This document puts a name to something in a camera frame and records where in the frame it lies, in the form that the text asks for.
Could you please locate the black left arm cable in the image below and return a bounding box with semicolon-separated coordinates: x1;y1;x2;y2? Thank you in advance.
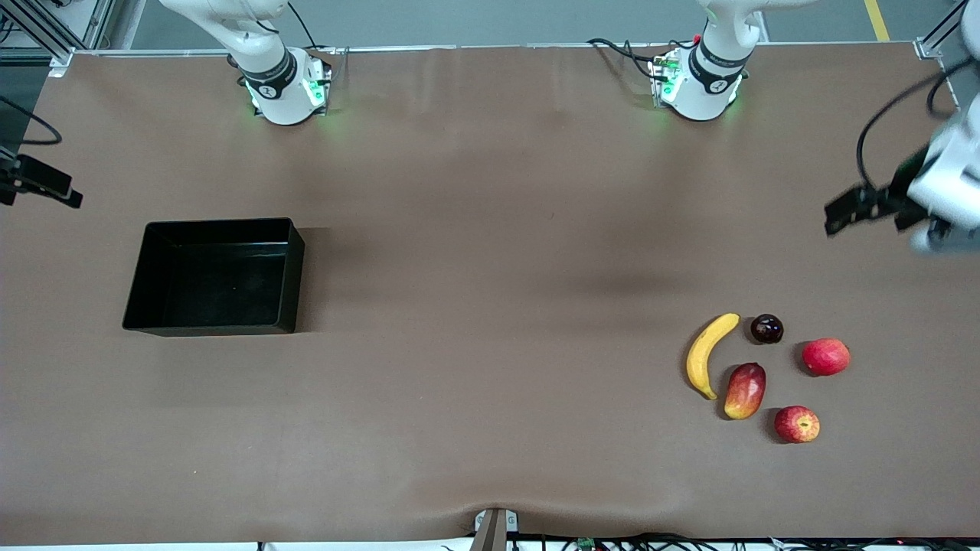
854;57;980;192

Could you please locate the red pomegranate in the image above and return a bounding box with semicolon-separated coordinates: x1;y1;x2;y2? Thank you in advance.
802;337;851;377

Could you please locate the red yellow apple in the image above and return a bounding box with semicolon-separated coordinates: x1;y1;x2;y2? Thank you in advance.
773;405;821;445

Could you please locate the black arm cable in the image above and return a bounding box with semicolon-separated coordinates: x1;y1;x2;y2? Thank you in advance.
0;96;63;146
854;57;980;192

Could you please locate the aluminium frame post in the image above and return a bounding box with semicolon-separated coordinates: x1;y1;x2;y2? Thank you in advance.
915;0;973;60
0;0;116;77

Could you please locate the red yellow mango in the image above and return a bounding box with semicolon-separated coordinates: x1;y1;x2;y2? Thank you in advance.
724;362;767;421

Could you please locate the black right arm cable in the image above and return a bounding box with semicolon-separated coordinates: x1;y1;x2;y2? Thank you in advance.
0;96;63;146

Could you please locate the brown table mat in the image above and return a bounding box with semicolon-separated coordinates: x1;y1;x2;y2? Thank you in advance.
0;42;980;546

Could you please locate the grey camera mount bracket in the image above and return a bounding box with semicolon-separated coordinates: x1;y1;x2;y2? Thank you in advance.
471;507;520;551

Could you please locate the black base cable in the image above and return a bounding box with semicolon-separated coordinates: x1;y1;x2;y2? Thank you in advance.
586;37;663;81
287;0;341;85

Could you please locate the black left base cable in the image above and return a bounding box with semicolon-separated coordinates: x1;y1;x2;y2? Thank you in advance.
586;37;663;81

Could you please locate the black right base cable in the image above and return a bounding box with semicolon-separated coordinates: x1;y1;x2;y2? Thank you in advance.
287;0;341;85

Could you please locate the yellow banana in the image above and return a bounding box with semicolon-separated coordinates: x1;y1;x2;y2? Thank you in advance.
686;312;742;401

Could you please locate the dark purple mangosteen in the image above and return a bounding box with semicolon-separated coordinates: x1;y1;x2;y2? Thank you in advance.
750;313;785;345

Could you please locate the black plastic box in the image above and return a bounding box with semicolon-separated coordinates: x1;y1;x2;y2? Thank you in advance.
122;217;305;337

